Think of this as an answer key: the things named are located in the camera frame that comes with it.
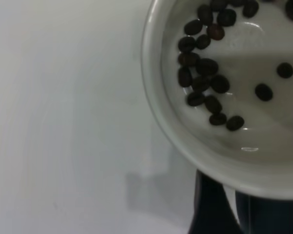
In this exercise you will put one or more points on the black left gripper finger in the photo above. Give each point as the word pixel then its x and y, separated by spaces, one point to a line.
pixel 210 212

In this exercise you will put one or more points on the dark grey ceramic mug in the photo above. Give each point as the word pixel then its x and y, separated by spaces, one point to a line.
pixel 271 146

